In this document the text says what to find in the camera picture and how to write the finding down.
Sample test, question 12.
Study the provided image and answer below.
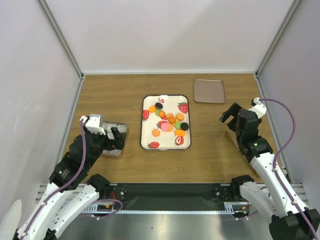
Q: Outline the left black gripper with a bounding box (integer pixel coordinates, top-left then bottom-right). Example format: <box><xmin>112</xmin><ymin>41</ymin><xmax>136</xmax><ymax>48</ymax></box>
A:
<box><xmin>84</xmin><ymin>123</ymin><xmax>127</xmax><ymax>169</ymax></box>

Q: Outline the pink round cookie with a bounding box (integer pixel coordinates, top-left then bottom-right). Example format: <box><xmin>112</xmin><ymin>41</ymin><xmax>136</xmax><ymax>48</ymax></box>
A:
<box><xmin>160</xmin><ymin>122</ymin><xmax>170</xmax><ymax>132</ymax></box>

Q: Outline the orange round biscuit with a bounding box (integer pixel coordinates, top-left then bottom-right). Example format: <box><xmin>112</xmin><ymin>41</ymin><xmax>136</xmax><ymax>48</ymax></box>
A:
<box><xmin>166</xmin><ymin>124</ymin><xmax>173</xmax><ymax>132</ymax></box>
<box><xmin>176</xmin><ymin>113</ymin><xmax>185</xmax><ymax>121</ymax></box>

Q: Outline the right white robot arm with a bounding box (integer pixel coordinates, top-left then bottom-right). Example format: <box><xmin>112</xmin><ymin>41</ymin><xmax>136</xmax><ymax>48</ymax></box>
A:
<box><xmin>219</xmin><ymin>97</ymin><xmax>320</xmax><ymax>240</ymax></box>

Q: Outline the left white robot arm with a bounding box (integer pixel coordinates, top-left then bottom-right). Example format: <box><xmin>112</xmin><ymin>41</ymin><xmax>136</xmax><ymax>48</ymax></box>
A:
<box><xmin>13</xmin><ymin>126</ymin><xmax>127</xmax><ymax>240</ymax></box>

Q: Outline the white strawberry tray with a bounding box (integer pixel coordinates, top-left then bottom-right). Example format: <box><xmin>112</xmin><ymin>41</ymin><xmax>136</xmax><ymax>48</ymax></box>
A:
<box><xmin>140</xmin><ymin>94</ymin><xmax>192</xmax><ymax>151</ymax></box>

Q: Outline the brown tin lid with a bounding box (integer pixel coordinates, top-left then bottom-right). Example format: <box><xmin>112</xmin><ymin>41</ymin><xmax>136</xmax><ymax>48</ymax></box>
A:
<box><xmin>193</xmin><ymin>79</ymin><xmax>226</xmax><ymax>104</ymax></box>

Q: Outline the orange flower cookie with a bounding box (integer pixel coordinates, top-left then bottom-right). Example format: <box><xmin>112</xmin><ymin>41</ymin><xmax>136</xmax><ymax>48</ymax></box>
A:
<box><xmin>158</xmin><ymin>110</ymin><xmax>166</xmax><ymax>118</ymax></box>

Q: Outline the black sandwich cookie right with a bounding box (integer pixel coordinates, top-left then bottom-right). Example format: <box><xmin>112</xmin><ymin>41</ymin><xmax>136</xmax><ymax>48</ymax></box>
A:
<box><xmin>180</xmin><ymin>122</ymin><xmax>190</xmax><ymax>131</ymax></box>

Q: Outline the black sandwich cookie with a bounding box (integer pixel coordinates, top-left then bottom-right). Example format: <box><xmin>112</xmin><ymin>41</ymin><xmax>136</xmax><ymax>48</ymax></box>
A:
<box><xmin>154</xmin><ymin>102</ymin><xmax>163</xmax><ymax>110</ymax></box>
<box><xmin>180</xmin><ymin>122</ymin><xmax>190</xmax><ymax>131</ymax></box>

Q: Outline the black sandwich cookie top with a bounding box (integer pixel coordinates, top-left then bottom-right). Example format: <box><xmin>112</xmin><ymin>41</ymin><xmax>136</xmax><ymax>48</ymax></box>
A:
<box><xmin>154</xmin><ymin>102</ymin><xmax>163</xmax><ymax>110</ymax></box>

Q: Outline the orange fish cookie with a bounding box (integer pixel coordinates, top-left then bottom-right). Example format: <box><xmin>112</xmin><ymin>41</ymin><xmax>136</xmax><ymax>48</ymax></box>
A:
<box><xmin>173</xmin><ymin>129</ymin><xmax>186</xmax><ymax>137</ymax></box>

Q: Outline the brown round cookie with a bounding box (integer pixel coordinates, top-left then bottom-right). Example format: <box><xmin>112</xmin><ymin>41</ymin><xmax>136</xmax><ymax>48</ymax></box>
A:
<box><xmin>167</xmin><ymin>116</ymin><xmax>177</xmax><ymax>125</ymax></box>

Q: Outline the orange cookie under brown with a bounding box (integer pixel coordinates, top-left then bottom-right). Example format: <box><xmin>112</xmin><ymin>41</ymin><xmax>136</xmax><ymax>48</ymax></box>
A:
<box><xmin>166</xmin><ymin>113</ymin><xmax>174</xmax><ymax>119</ymax></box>

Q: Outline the green round cookie right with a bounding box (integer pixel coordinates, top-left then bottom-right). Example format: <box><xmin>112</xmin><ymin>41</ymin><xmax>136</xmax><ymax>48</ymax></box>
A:
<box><xmin>174</xmin><ymin>121</ymin><xmax>182</xmax><ymax>129</ymax></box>

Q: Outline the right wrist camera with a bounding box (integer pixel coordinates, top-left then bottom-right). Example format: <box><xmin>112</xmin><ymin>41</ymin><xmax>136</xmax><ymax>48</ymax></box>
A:
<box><xmin>249</xmin><ymin>97</ymin><xmax>267</xmax><ymax>119</ymax></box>

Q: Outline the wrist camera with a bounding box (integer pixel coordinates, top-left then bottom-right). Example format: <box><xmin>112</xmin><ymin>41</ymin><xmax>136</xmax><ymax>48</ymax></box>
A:
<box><xmin>249</xmin><ymin>97</ymin><xmax>267</xmax><ymax>119</ymax></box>
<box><xmin>85</xmin><ymin>113</ymin><xmax>106</xmax><ymax>135</ymax></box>

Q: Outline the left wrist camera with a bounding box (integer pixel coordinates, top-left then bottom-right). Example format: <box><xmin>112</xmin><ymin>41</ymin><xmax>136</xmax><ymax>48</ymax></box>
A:
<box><xmin>85</xmin><ymin>113</ymin><xmax>106</xmax><ymax>135</ymax></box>

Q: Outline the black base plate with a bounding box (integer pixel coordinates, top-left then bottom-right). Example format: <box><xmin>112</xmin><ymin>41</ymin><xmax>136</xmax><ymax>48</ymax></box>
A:
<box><xmin>97</xmin><ymin>183</ymin><xmax>249</xmax><ymax>213</ymax></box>

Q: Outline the right aluminium frame post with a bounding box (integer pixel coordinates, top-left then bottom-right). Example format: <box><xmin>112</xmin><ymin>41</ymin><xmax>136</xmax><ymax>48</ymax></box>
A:
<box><xmin>254</xmin><ymin>0</ymin><xmax>302</xmax><ymax>78</ymax></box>

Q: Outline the aluminium frame post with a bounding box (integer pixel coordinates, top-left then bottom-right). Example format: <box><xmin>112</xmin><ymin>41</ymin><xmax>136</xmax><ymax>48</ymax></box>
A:
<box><xmin>254</xmin><ymin>0</ymin><xmax>302</xmax><ymax>78</ymax></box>
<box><xmin>36</xmin><ymin>0</ymin><xmax>84</xmax><ymax>81</ymax></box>

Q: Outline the left aluminium frame post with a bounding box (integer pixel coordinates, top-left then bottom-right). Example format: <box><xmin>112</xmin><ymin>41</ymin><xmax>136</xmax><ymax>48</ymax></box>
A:
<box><xmin>36</xmin><ymin>0</ymin><xmax>84</xmax><ymax>81</ymax></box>

